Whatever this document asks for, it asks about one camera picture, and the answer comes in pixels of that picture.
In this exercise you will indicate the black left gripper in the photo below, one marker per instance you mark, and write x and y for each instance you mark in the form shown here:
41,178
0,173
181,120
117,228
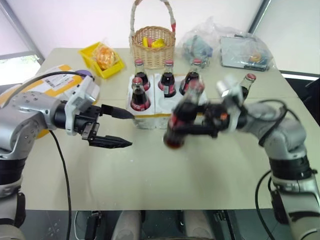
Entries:
86,123

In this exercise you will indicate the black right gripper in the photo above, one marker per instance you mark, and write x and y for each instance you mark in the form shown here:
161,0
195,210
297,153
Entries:
218,118

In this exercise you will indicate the glass cola bottle red cap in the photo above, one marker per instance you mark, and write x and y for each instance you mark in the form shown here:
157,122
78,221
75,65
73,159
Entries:
168,82
142,75
190,80
176,140
140,100
247,83

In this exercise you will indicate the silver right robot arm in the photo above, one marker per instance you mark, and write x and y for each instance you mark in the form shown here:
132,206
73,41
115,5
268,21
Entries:
285,135

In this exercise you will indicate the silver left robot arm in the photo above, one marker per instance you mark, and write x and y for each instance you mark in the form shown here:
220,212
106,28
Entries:
22,117

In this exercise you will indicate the white foam bottle crate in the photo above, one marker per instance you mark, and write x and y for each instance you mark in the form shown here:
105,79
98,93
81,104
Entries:
155,107

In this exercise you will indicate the clear bag with grey box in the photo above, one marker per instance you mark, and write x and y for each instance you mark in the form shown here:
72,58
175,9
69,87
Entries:
243,53

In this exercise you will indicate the yellow plastic bin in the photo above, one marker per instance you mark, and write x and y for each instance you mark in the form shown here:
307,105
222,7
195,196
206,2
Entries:
110,70

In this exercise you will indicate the purple round disc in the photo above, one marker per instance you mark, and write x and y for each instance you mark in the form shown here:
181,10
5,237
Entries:
83,73

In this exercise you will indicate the orange item in clear wrap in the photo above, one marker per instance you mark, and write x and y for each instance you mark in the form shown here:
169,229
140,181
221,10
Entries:
106,57

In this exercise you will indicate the clear bag with blue items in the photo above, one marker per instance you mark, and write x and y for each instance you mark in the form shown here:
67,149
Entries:
196,46

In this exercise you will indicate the yellow toy in basket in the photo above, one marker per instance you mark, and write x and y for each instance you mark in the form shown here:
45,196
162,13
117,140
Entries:
158,43

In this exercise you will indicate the pink toy in basket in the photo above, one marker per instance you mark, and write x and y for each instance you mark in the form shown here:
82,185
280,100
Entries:
150,42

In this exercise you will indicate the grey rounded robot leg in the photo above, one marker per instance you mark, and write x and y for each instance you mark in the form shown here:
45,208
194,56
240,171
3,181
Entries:
197,226
126,226

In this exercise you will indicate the black chair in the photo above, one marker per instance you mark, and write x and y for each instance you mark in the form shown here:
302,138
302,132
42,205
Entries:
306,92

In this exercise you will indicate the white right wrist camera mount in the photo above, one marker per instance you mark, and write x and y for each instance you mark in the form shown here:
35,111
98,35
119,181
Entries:
231,90

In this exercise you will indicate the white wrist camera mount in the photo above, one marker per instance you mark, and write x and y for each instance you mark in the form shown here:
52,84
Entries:
231,90
83,91

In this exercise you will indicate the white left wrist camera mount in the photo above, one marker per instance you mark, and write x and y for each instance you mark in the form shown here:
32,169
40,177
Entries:
83,91

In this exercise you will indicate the black bracket under table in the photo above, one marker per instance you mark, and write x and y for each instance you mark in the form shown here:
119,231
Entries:
92,225

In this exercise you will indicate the grey window frame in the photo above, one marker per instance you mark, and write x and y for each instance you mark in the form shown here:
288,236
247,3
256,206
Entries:
23,27
261,16

